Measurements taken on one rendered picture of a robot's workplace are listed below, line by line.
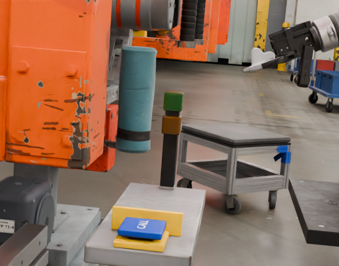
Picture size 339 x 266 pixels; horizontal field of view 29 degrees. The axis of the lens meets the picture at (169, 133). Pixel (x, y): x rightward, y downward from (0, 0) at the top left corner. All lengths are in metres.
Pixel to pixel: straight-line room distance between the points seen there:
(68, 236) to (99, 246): 0.74
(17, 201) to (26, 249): 0.30
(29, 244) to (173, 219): 0.28
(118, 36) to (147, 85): 0.42
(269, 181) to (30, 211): 1.66
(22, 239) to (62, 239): 0.52
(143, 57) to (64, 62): 0.41
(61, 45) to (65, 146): 0.19
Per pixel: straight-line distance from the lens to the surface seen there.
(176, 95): 1.37
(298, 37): 1.80
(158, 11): 1.68
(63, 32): 1.21
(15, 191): 1.51
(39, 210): 1.52
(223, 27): 11.50
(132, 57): 1.59
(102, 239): 1.07
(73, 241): 1.74
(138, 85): 1.59
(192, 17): 1.55
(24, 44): 1.23
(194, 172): 3.02
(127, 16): 1.69
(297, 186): 2.23
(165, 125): 1.38
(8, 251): 1.19
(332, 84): 7.11
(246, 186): 2.89
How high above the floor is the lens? 0.80
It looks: 9 degrees down
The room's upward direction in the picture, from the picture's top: 4 degrees clockwise
